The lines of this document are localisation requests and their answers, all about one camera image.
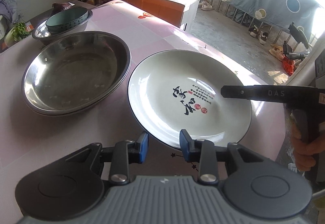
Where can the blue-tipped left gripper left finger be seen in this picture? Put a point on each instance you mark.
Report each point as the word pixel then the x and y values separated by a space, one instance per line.
pixel 125 153

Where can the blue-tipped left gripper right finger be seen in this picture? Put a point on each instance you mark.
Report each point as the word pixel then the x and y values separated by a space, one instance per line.
pixel 202 152

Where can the white ceramic calligraphy plate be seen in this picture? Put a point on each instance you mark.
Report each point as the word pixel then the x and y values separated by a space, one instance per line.
pixel 177 89

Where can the large stainless steel plate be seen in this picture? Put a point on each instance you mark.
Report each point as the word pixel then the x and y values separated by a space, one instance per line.
pixel 85 45

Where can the teal ceramic bowl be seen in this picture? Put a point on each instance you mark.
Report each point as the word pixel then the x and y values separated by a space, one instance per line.
pixel 66 20

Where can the small stainless steel bowl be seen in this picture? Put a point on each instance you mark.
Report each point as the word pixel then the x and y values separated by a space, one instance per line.
pixel 42 34

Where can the person's right hand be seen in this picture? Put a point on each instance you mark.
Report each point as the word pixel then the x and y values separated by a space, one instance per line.
pixel 303 152

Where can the pair of sneakers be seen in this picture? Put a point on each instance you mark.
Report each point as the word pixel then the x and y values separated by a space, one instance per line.
pixel 261 36

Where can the pink patterned tablecloth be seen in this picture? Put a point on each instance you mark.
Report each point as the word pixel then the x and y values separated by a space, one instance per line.
pixel 30 141

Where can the large orange cardboard box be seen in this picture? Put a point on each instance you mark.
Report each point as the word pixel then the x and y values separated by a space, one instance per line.
pixel 180 13

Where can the Philips printed flat box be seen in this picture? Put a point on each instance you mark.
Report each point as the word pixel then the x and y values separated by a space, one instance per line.
pixel 34 22

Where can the green lettuce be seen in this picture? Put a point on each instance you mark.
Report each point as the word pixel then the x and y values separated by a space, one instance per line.
pixel 16 34

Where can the purple crumpled clothes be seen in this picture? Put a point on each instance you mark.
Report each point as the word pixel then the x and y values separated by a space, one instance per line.
pixel 9 10

